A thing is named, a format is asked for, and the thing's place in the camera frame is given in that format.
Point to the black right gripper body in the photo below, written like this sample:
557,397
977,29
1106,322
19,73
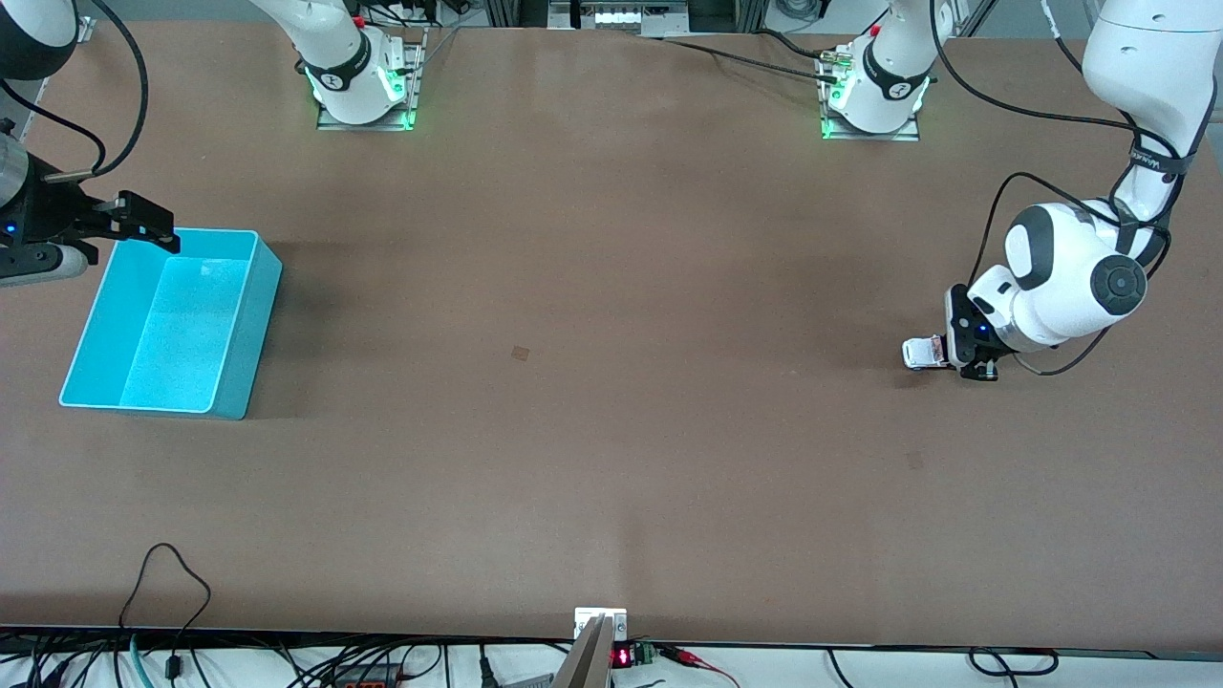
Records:
53,212

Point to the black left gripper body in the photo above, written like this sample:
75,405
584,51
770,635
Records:
976,333

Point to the white jeep toy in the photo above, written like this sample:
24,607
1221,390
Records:
919,354

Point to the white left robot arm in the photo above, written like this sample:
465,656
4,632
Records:
1070,277

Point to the cyan plastic bin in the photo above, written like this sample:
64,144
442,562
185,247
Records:
182,334

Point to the red black clip lead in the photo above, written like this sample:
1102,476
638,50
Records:
693,657

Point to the red digit display module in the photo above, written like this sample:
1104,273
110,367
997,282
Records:
623,656

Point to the black power strip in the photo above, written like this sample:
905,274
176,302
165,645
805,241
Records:
368,677

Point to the aluminium corner bracket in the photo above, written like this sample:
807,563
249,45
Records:
88,31

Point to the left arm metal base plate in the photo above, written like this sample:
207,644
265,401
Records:
869,137

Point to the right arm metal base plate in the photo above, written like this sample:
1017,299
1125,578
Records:
363,125

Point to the aluminium frame with light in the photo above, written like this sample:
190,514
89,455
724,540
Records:
621,17

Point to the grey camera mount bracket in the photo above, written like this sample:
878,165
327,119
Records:
592,659

